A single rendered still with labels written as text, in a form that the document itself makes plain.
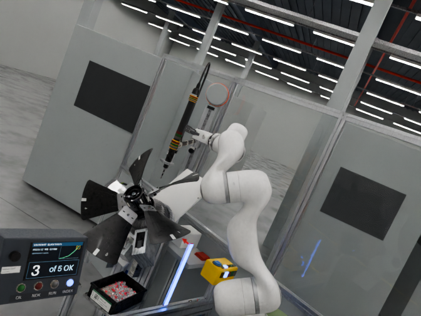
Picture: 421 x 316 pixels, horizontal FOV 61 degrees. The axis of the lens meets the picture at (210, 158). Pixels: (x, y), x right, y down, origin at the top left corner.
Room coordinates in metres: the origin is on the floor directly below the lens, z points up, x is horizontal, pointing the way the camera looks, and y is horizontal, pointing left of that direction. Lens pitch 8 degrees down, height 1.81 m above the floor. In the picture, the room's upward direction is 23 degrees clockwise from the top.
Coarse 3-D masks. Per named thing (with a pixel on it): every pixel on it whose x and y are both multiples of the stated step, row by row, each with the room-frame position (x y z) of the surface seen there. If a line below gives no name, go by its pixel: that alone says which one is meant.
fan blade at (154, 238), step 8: (152, 216) 1.73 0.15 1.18; (160, 216) 1.76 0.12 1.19; (152, 224) 1.67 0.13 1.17; (160, 224) 1.69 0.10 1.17; (168, 224) 1.72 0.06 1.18; (176, 224) 1.74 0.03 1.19; (152, 232) 1.62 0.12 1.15; (160, 232) 1.64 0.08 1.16; (168, 232) 1.65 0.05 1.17; (176, 232) 1.68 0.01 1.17; (184, 232) 1.69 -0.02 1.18; (152, 240) 1.58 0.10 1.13; (160, 240) 1.59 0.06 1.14; (168, 240) 1.61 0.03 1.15
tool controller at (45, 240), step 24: (0, 240) 0.93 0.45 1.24; (24, 240) 0.96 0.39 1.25; (48, 240) 1.01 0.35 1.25; (72, 240) 1.07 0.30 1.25; (0, 264) 0.91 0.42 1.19; (24, 264) 0.96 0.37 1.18; (48, 264) 1.01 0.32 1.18; (72, 264) 1.07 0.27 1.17; (0, 288) 0.91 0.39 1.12; (48, 288) 1.01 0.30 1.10; (72, 288) 1.07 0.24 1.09
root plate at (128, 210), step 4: (124, 208) 1.80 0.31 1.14; (128, 208) 1.81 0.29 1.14; (120, 212) 1.78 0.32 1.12; (128, 212) 1.81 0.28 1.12; (132, 212) 1.82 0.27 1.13; (124, 216) 1.79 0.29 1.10; (128, 216) 1.80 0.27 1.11; (132, 216) 1.81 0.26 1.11; (136, 216) 1.82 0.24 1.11; (128, 220) 1.79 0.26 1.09; (132, 220) 1.80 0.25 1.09
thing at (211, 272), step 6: (216, 258) 1.82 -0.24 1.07; (222, 258) 1.86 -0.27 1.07; (204, 264) 1.77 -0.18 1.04; (210, 264) 1.74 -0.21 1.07; (222, 264) 1.78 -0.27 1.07; (228, 264) 1.81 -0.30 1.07; (204, 270) 1.75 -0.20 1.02; (210, 270) 1.73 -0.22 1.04; (216, 270) 1.71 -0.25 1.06; (222, 270) 1.72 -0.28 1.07; (228, 270) 1.76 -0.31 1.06; (234, 270) 1.80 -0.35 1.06; (204, 276) 1.74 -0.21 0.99; (210, 276) 1.72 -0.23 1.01; (216, 276) 1.70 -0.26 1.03; (210, 282) 1.71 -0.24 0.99; (216, 282) 1.72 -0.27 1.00
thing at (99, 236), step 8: (112, 216) 1.75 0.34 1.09; (120, 216) 1.77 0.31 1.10; (104, 224) 1.72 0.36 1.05; (112, 224) 1.73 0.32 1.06; (120, 224) 1.75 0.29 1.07; (128, 224) 1.77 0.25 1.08; (88, 232) 1.68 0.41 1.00; (96, 232) 1.69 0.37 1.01; (104, 232) 1.70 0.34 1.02; (112, 232) 1.71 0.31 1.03; (120, 232) 1.73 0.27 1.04; (128, 232) 1.76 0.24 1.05; (88, 240) 1.66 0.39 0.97; (96, 240) 1.66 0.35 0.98; (104, 240) 1.67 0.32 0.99; (112, 240) 1.69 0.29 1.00; (120, 240) 1.71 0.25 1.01; (88, 248) 1.63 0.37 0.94; (96, 248) 1.64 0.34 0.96; (104, 248) 1.65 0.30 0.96; (112, 248) 1.67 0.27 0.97; (120, 248) 1.69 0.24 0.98; (96, 256) 1.62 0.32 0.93; (104, 256) 1.63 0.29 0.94; (112, 256) 1.65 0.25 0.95; (112, 264) 1.62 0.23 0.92
